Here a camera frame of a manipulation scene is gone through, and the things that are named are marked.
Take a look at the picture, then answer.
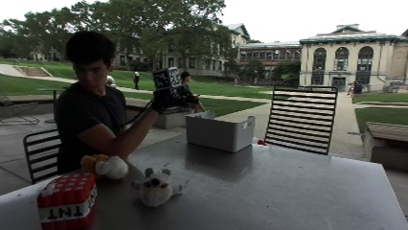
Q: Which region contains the white marker cube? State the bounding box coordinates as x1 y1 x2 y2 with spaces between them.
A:
152 66 184 91

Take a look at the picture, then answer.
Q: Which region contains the yellow and white plush toy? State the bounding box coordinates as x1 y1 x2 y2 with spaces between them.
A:
79 153 131 180

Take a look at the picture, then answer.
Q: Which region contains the white raccoon plush toy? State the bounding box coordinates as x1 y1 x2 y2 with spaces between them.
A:
131 167 184 208

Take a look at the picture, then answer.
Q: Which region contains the folding lounge chair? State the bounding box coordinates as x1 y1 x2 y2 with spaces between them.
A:
0 94 43 126

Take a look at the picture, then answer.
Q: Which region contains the brick building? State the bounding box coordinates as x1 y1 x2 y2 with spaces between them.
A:
237 41 302 84

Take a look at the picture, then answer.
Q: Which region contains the black glove cable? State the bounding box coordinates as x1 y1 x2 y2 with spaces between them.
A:
124 99 155 128

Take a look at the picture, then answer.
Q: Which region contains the the person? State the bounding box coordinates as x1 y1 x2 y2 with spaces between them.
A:
54 30 161 175

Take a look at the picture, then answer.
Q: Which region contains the round outdoor table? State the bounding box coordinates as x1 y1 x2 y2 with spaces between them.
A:
38 87 70 125

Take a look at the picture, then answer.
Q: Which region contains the black slatted metal chair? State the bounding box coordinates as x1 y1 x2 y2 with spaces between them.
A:
22 128 63 185
265 84 339 156

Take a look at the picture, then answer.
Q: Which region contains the grey plastic bin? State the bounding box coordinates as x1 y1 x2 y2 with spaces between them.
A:
184 110 257 153

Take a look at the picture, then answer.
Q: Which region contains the red cube plush toy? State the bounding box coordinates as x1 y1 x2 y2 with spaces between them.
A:
36 172 100 230

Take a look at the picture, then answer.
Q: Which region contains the concrete bench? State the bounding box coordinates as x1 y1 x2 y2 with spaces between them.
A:
363 121 408 172
125 97 199 130

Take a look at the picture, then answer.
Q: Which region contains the large green tree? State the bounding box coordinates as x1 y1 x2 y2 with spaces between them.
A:
0 0 240 73

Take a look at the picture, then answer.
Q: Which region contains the cream arched-window building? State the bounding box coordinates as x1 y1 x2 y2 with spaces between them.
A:
298 23 408 92

